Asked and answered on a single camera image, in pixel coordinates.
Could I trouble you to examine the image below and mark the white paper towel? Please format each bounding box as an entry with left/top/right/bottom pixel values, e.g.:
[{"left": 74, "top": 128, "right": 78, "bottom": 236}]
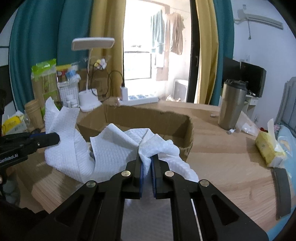
[{"left": 44, "top": 98, "right": 199, "bottom": 183}]

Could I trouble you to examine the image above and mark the white pill bottle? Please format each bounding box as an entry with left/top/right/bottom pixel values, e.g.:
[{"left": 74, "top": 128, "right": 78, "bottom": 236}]
[{"left": 70, "top": 99, "right": 79, "bottom": 108}]

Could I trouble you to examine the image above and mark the white perforated basket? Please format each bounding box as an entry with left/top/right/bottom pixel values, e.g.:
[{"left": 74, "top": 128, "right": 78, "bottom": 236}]
[{"left": 57, "top": 81, "right": 80, "bottom": 108}]

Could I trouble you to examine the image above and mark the white desk lamp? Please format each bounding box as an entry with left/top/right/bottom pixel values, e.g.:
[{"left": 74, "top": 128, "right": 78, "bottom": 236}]
[{"left": 71, "top": 37, "right": 115, "bottom": 113}]

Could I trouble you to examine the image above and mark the yellow tissue pack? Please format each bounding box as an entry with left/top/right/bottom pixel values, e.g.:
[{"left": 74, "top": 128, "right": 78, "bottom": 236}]
[{"left": 255, "top": 119, "right": 287, "bottom": 168}]

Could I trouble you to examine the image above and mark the brown cardboard box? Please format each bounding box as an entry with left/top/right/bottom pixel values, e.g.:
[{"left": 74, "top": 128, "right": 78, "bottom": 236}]
[{"left": 77, "top": 105, "right": 193, "bottom": 161}]

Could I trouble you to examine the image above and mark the white charger plug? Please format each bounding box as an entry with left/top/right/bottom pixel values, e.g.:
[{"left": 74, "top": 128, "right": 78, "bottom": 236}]
[{"left": 120, "top": 86, "right": 128, "bottom": 101}]

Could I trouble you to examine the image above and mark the clear plastic bag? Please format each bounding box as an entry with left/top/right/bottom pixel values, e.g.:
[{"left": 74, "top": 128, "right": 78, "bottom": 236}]
[{"left": 236, "top": 111, "right": 259, "bottom": 137}]

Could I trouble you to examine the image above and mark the white power strip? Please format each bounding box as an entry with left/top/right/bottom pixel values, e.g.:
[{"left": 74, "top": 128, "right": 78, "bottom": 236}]
[{"left": 118, "top": 94, "right": 159, "bottom": 106}]

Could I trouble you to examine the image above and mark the teal left curtain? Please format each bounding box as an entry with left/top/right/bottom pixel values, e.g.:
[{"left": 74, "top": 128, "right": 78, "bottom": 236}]
[{"left": 9, "top": 1, "right": 93, "bottom": 111}]

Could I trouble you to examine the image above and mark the teal curtain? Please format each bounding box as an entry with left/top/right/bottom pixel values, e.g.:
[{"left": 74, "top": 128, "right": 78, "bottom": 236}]
[
  {"left": 9, "top": 1, "right": 93, "bottom": 111},
  {"left": 210, "top": 0, "right": 234, "bottom": 106}
]

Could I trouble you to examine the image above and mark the blue patterned bedsheet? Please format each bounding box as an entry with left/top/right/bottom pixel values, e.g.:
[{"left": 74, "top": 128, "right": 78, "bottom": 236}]
[{"left": 267, "top": 126, "right": 295, "bottom": 240}]

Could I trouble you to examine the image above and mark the white computer desk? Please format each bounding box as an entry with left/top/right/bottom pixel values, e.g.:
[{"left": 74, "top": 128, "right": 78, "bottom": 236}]
[{"left": 242, "top": 95, "right": 259, "bottom": 118}]

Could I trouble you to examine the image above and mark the steel travel mug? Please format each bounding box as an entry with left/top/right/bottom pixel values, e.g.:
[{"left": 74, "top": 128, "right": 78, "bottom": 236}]
[{"left": 218, "top": 79, "right": 247, "bottom": 131}]

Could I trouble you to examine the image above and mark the grey padded headboard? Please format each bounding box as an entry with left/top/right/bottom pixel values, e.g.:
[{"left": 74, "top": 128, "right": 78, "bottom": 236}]
[{"left": 276, "top": 77, "right": 296, "bottom": 132}]

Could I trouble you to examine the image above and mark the yellow left curtain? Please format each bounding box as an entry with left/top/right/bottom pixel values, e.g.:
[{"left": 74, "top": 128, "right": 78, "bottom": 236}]
[{"left": 90, "top": 0, "right": 126, "bottom": 97}]

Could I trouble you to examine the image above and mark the yellow curtain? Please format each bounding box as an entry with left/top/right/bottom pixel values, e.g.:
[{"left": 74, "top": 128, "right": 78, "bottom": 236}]
[
  {"left": 90, "top": 0, "right": 126, "bottom": 97},
  {"left": 195, "top": 0, "right": 219, "bottom": 104}
]

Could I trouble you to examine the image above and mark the black monitor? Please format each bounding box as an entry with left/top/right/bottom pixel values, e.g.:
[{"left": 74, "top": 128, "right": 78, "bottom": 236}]
[{"left": 222, "top": 57, "right": 266, "bottom": 98}]

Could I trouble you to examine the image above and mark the hanging teal shirt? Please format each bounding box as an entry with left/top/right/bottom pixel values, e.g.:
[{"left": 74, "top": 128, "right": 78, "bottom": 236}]
[{"left": 151, "top": 10, "right": 165, "bottom": 54}]

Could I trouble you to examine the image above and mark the yellow right curtain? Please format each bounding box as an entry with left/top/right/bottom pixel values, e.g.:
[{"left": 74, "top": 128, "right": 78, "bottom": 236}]
[{"left": 195, "top": 0, "right": 219, "bottom": 104}]

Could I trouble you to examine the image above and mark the hanging brown shirt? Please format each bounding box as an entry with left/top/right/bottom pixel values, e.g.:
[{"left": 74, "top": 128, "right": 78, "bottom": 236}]
[{"left": 166, "top": 13, "right": 185, "bottom": 55}]

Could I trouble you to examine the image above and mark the white air conditioner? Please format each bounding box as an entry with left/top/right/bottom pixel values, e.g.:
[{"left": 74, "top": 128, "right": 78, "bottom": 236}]
[{"left": 234, "top": 9, "right": 283, "bottom": 30}]

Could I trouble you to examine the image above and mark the teal right curtain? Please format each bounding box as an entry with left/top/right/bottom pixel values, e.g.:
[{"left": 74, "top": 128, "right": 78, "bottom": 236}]
[{"left": 210, "top": 0, "right": 234, "bottom": 106}]

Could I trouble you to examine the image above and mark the black lamp cable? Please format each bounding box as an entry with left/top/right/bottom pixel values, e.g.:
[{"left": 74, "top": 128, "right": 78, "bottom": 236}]
[{"left": 89, "top": 63, "right": 125, "bottom": 102}]

